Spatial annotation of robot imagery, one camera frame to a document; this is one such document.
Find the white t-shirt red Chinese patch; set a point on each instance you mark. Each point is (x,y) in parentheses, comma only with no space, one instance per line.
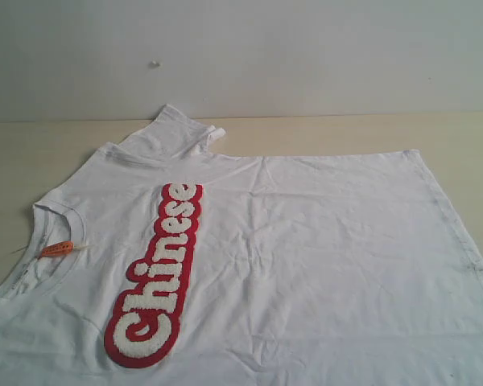
(207,269)

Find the orange garment tag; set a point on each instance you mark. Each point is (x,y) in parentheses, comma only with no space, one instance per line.
(61,249)

